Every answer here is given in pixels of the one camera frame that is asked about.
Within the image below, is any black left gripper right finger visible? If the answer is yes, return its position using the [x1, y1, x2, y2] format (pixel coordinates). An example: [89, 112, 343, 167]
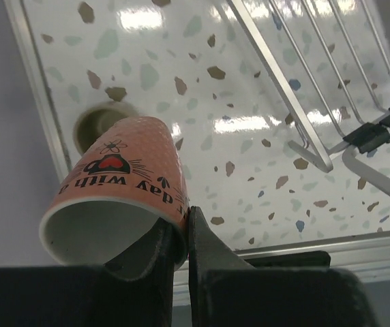
[188, 206, 380, 326]

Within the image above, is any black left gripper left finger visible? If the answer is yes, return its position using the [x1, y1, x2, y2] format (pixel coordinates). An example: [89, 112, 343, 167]
[0, 219, 174, 326]

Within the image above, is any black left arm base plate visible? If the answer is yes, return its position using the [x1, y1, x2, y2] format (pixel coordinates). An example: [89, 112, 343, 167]
[245, 251, 331, 268]

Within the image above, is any pink textured mug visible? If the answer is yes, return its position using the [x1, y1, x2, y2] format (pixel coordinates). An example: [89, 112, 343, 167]
[39, 116, 189, 267]

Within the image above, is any metal wire dish rack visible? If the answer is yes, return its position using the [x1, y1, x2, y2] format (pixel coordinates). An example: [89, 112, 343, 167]
[229, 1, 390, 196]

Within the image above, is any grey beige mug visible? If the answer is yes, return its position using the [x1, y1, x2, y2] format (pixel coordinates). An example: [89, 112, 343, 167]
[73, 101, 140, 155]

